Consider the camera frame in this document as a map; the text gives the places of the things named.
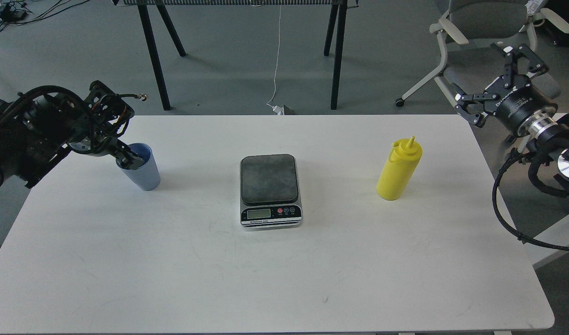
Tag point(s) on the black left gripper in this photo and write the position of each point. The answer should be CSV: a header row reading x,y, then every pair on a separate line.
x,y
106,119

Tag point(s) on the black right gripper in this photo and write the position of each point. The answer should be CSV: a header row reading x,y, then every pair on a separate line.
x,y
516,103

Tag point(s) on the blue ribbed plastic cup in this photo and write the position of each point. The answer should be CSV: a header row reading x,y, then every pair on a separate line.
x,y
147,176

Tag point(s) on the yellow squeeze bottle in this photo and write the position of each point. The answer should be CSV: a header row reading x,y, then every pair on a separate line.
x,y
400,165

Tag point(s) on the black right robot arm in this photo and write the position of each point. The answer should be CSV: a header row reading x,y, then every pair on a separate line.
x,y
548,157

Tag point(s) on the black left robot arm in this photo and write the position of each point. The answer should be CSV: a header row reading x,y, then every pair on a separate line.
x,y
43,126

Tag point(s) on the black digital kitchen scale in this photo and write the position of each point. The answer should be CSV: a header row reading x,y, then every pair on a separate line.
x,y
269,192

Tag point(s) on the grey office chair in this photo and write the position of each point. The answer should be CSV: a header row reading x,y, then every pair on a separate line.
x,y
464,34

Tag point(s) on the white power adapter on floor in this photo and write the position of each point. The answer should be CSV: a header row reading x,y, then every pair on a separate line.
x,y
282,110

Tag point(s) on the white side table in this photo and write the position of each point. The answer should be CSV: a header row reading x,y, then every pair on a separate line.
x,y
558,232

